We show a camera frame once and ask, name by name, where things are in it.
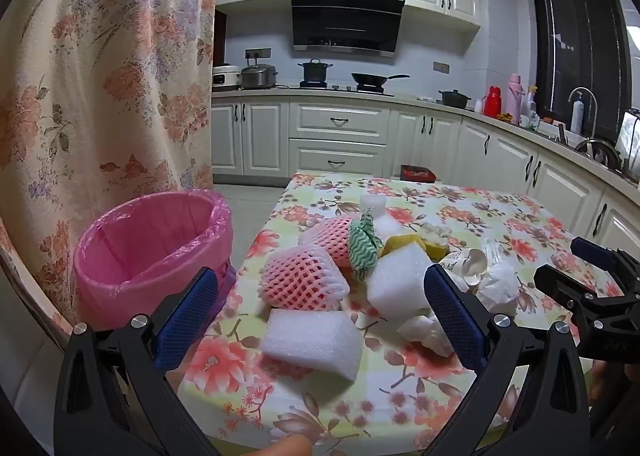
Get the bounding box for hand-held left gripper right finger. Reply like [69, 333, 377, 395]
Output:
[422, 263, 593, 456]

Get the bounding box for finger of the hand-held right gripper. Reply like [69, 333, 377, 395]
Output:
[570, 236, 640, 287]
[533, 263, 609, 323]

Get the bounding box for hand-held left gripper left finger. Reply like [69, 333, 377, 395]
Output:
[52, 267, 221, 456]

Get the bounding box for printed paper cup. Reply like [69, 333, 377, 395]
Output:
[440, 248, 488, 294]

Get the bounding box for chunky white foam block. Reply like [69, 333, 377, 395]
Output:
[365, 248, 436, 321]

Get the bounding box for pink lined plastic bin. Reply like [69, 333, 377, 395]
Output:
[73, 189, 236, 331]

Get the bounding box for person's right hand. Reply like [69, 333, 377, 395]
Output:
[587, 360, 613, 407]

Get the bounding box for yellow foam piece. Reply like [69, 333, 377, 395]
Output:
[380, 233, 448, 261]

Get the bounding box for floral tablecloth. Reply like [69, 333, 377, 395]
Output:
[177, 173, 626, 442]

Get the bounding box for green striped cloth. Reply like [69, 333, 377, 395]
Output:
[347, 213, 383, 281]

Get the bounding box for metal dish rack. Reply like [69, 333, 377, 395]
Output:
[614, 107, 640, 177]

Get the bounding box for pink foam fruit net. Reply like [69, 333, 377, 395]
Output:
[298, 217, 361, 269]
[259, 244, 351, 309]

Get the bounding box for white pump bottle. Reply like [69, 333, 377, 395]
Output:
[571, 92, 586, 135]

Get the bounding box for small white foam block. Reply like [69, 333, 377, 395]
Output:
[360, 194, 387, 223]

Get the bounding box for chrome faucet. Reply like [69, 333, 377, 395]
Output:
[567, 87, 599, 147]

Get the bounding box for brown bin with red bag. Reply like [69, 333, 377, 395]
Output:
[400, 164, 437, 183]

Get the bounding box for person's leg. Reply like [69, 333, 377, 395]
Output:
[260, 435, 313, 456]

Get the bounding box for pink thermos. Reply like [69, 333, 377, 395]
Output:
[506, 74, 524, 124]

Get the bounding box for red thermos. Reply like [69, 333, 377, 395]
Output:
[483, 86, 502, 117]

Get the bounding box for white base cabinets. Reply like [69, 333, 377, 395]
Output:
[211, 100, 640, 261]

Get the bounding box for black casserole pot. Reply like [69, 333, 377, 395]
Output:
[438, 90, 472, 109]

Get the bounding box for dark window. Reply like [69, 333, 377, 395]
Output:
[530, 0, 640, 147]

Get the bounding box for white rice cooker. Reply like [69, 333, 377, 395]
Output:
[212, 64, 243, 91]

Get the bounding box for black wok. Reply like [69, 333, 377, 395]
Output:
[351, 72, 411, 89]

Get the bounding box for black gas hob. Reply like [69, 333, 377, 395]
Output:
[299, 80, 396, 96]

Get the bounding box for floral curtain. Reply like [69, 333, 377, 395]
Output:
[0, 0, 228, 337]

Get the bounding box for silver pressure cooker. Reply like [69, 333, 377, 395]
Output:
[240, 63, 278, 90]

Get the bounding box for dark wooden panel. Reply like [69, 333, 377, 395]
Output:
[214, 10, 228, 86]

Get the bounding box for black stock pot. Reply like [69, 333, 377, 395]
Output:
[298, 58, 333, 86]

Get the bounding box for black range hood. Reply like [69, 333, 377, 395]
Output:
[290, 0, 406, 58]

